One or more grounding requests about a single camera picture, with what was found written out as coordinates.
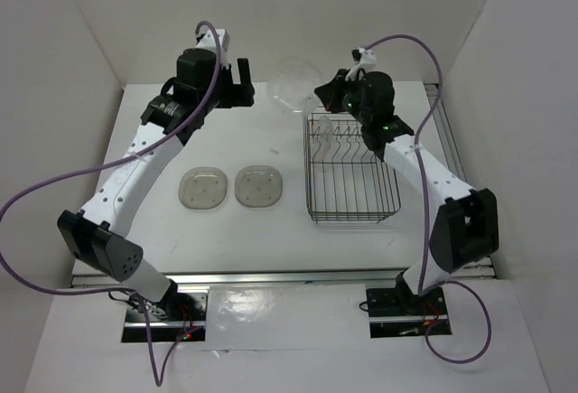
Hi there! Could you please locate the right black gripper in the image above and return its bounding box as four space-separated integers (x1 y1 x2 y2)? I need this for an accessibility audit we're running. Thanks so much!
316 69 372 125

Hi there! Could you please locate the clear plate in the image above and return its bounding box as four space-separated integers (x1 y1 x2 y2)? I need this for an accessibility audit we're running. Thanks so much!
266 57 323 116
311 116 333 164

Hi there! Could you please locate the smoky plate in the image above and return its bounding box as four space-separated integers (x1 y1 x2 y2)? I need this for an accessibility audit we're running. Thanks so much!
178 167 228 211
235 165 283 208

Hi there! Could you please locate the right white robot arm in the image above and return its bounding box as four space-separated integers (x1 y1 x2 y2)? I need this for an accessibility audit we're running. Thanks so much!
314 70 499 313

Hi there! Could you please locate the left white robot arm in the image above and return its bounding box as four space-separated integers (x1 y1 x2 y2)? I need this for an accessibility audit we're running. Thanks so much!
57 49 255 320

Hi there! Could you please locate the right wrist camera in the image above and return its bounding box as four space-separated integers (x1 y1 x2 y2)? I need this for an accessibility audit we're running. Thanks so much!
345 47 377 81

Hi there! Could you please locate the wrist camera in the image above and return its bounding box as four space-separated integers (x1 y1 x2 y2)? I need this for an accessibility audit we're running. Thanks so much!
195 28 230 60
345 47 377 81

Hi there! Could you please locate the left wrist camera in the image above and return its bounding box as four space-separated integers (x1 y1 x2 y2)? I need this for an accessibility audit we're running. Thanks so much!
195 28 230 60

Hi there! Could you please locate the metal wire dish rack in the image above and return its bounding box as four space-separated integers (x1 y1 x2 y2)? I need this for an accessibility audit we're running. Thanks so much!
303 112 401 225

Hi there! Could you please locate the aluminium rail front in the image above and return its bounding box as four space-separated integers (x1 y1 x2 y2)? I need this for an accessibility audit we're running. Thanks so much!
70 270 407 288

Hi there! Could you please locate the aluminium rail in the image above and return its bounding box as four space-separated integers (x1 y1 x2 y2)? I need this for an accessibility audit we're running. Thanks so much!
433 98 498 281
70 270 407 288

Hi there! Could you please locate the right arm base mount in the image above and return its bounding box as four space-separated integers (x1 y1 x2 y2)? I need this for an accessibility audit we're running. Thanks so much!
358 280 452 339

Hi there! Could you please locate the aluminium rail right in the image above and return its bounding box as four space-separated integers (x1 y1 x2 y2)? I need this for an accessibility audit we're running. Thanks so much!
433 98 498 281

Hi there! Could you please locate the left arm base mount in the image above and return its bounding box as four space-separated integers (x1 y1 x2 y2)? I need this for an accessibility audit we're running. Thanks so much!
108 288 209 343

